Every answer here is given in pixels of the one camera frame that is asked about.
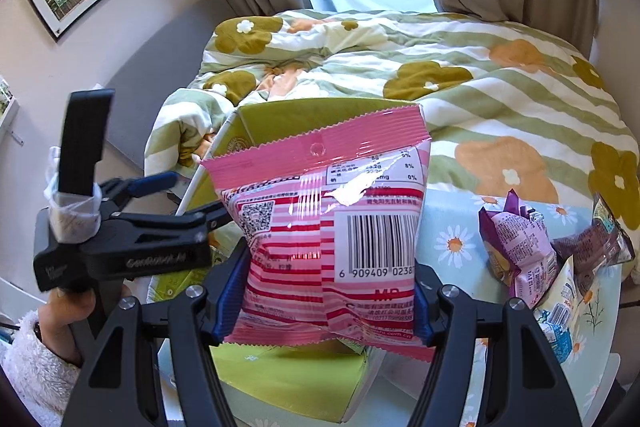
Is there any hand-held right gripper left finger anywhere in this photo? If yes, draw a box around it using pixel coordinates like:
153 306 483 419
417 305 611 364
62 237 251 427

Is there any pink striped snack packet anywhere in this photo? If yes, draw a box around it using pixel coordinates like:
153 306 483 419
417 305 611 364
200 103 436 363

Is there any person's left hand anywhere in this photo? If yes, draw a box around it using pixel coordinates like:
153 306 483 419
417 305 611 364
37 284 128 368

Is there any dark brown snack packet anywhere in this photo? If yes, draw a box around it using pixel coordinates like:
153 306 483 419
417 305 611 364
552 194 636 293

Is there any floral striped blanket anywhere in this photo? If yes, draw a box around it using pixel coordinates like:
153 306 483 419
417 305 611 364
145 9 640 228

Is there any purple snack packet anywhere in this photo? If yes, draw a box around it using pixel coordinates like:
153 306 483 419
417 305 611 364
477 189 558 310

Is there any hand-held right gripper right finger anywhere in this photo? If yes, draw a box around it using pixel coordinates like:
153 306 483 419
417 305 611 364
410 264 583 427

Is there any white blue cartoon snack packet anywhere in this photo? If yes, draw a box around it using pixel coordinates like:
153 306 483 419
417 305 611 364
535 257 588 365

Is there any green cardboard box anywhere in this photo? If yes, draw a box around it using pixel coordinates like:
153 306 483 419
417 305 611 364
175 97 426 425

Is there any grey headboard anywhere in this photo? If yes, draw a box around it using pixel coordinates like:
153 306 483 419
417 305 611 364
107 0 236 172

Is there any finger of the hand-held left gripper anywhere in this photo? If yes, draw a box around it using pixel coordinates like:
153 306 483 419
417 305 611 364
100 172 179 211
172 199 236 243

